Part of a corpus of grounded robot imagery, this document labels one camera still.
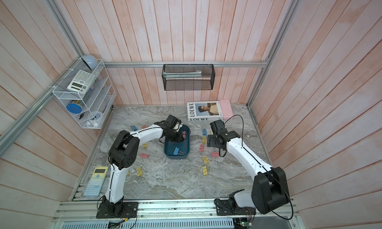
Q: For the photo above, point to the teal plastic storage box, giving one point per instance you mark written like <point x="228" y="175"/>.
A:
<point x="184" y="146"/>

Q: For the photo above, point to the white LOEWE book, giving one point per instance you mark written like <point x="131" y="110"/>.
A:
<point x="204" y="111"/>

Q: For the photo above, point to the white calculator on shelf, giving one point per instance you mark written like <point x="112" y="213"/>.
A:
<point x="81" y="82"/>

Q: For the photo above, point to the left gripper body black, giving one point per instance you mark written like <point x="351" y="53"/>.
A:
<point x="174" y="135"/>

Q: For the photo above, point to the blue lid container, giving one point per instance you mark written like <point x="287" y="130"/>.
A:
<point x="74" y="108"/>

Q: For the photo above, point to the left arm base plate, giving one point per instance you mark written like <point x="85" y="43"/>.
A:
<point x="120" y="210"/>

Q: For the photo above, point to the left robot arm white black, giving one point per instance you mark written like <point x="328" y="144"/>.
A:
<point x="124" y="151"/>

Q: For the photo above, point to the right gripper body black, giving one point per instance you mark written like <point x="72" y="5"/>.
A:
<point x="213" y="140"/>

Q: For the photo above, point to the pink case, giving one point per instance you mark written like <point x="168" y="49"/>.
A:
<point x="226" y="109"/>

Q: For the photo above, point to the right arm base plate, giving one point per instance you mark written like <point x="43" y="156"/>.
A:
<point x="229" y="208"/>

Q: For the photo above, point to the aluminium front rail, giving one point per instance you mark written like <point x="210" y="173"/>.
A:
<point x="146" y="210"/>

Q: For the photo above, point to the white cup on shelf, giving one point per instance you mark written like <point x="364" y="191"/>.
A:
<point x="94" y="118"/>

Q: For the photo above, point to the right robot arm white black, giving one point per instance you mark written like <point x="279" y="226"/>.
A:
<point x="269" y="190"/>

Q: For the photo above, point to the yellow binder clip lowest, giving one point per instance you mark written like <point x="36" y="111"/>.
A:
<point x="205" y="171"/>

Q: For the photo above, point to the papers in mesh basket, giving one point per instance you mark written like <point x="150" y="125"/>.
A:
<point x="197" y="74"/>

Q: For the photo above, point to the black mesh wall basket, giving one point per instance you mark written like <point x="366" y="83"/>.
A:
<point x="204" y="83"/>

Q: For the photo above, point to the white wire wall shelf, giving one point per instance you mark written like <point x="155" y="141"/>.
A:
<point x="99" y="97"/>

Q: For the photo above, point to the yellow blue calculator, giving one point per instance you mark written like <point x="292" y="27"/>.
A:
<point x="96" y="181"/>

